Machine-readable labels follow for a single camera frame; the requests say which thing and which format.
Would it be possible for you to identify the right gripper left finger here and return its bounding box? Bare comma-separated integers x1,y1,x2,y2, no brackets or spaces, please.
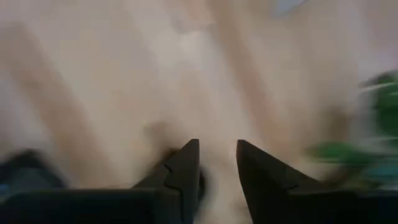
0,139,200,224

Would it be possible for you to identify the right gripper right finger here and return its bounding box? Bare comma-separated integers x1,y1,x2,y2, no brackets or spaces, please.
236,139,398,224

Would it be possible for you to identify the green leafy plant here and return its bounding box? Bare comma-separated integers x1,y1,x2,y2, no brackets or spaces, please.
306,70,398,187

